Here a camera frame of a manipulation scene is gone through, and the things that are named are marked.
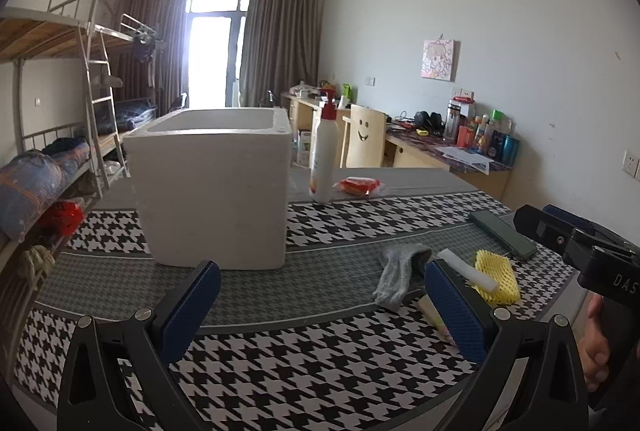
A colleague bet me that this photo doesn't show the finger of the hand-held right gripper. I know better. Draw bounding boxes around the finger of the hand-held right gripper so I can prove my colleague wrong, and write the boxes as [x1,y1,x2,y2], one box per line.
[542,204,640,252]
[513,204,629,270]

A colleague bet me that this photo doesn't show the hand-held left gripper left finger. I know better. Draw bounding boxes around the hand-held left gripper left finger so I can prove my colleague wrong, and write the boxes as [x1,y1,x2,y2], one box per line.
[56,259,222,431]

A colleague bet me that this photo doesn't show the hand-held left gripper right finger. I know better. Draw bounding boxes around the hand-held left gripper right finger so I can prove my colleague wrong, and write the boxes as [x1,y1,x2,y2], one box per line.
[424,258,590,431]

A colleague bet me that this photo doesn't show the green tissue packet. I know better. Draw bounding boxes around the green tissue packet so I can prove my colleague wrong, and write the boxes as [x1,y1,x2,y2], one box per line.
[417,293,458,347]

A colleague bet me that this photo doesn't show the white foam strip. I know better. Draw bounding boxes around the white foam strip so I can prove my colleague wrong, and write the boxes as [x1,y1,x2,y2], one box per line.
[437,247,498,294]

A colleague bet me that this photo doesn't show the yellow foam net sleeve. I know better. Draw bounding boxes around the yellow foam net sleeve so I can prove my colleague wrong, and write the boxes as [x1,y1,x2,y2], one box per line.
[472,249,522,304]

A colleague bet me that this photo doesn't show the grey sock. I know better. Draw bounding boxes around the grey sock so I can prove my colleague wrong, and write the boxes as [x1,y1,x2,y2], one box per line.
[372,242,433,313]

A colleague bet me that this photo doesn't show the white foam box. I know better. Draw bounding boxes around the white foam box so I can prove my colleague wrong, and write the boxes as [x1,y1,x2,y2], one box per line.
[122,107,293,271]

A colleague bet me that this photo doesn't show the person's right hand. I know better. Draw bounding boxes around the person's right hand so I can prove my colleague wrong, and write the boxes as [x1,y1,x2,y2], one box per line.
[582,293,610,394]

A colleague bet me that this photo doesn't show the dark green long case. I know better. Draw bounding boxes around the dark green long case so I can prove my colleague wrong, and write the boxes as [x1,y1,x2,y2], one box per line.
[469,210,538,262]

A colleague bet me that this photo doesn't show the cluster of toiletry bottles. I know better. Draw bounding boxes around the cluster of toiletry bottles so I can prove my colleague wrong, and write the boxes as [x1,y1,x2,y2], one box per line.
[457,108,521,164]

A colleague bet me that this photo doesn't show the printed papers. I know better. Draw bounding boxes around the printed papers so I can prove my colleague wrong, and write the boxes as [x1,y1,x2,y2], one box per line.
[440,146,490,174]

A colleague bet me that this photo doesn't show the wooden desk patterned cover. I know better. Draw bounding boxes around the wooden desk patterned cover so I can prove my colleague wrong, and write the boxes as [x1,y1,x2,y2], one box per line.
[382,128,513,199]

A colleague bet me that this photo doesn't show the houndstooth tablecloth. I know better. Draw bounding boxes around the houndstooth tablecloth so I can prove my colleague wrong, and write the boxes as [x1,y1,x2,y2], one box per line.
[12,167,596,431]

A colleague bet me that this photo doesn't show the black headphones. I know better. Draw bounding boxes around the black headphones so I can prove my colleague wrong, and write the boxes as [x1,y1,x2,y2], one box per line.
[414,110,446,132]

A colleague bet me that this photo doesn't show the red bag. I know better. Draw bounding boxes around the red bag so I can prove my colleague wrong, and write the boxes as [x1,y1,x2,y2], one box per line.
[42,201,85,237]

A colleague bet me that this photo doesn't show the red snack packet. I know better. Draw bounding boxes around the red snack packet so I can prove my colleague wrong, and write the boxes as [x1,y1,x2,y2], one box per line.
[334,176,387,198]

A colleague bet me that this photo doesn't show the pack of water bottles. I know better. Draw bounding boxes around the pack of water bottles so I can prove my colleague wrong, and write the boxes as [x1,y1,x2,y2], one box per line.
[295,130,313,164]

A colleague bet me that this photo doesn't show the wooden chair smiley face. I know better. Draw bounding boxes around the wooden chair smiley face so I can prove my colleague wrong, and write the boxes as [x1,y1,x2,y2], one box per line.
[340,104,388,169]

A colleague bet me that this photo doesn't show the blue orange patterned quilt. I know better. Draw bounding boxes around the blue orange patterned quilt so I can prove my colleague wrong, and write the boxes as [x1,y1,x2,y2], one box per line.
[0,148,91,242]

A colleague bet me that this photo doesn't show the white pump bottle red cap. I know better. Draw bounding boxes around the white pump bottle red cap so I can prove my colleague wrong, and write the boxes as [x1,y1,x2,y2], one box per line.
[308,87,340,204]

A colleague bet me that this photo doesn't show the blue plaid bedding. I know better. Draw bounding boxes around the blue plaid bedding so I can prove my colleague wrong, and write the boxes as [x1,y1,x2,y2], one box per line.
[97,98,158,135]

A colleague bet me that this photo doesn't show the metal bunk bed ladder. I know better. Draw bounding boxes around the metal bunk bed ladder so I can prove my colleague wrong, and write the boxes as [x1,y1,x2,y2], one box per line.
[82,24,126,192]

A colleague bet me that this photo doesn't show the plain wooden desk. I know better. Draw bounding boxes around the plain wooden desk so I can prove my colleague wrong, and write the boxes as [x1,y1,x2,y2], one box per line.
[280,91,351,147]

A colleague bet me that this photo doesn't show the glass balcony door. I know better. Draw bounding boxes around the glass balcony door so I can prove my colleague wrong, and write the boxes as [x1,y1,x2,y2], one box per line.
[187,0,253,109]

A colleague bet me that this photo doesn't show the dark hanging clothes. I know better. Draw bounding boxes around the dark hanging clothes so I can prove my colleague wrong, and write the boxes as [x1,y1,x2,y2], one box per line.
[132,31,158,64]

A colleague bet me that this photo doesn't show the brown curtain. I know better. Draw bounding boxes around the brown curtain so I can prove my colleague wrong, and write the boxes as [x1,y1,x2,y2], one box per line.
[117,0,193,112]
[239,0,321,108]

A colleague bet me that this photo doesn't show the metal bunk bed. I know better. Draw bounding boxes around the metal bunk bed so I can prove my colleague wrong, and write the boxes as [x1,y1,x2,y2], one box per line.
[95,14,161,162]
[0,0,126,292]

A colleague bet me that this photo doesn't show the coiled rope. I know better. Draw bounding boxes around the coiled rope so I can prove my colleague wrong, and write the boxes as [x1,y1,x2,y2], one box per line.
[20,245,57,284]

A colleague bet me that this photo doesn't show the wall poster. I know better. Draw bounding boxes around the wall poster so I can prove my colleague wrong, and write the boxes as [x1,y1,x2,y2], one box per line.
[421,38,457,82]

